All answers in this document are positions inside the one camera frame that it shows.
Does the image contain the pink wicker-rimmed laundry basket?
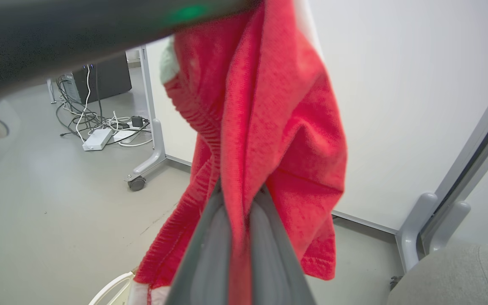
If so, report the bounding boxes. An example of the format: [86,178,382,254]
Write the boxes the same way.
[88,271,151,305]

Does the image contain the black floor cables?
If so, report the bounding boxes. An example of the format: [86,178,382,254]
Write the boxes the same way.
[55,74,151,147]

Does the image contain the wide white partition panel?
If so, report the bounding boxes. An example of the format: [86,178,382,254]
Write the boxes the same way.
[125,0,488,272]

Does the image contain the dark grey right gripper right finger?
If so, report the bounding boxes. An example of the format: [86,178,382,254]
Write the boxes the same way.
[249,183,317,305]

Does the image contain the black partition caster wheel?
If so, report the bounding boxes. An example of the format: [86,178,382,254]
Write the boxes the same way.
[127,175,147,192]

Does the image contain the looped white cable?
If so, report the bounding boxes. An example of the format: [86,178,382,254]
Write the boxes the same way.
[118,136,153,148]

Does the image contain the long white cable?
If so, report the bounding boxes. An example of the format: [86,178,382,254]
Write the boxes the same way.
[76,64,93,142]

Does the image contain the small white power adapter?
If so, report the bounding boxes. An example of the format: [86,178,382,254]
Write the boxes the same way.
[113,129,139,143]

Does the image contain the grey fabric sofa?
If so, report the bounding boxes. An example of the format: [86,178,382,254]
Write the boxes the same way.
[386,242,488,305]

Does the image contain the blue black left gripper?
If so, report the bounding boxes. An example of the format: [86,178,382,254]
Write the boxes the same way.
[0,0,266,108]

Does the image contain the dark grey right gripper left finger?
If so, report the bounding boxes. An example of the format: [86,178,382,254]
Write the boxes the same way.
[166,179,233,305]

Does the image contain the red garment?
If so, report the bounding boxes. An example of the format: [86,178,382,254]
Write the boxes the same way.
[128,0,349,305]

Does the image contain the black computer case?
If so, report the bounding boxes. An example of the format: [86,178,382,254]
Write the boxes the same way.
[72,52,133,104]

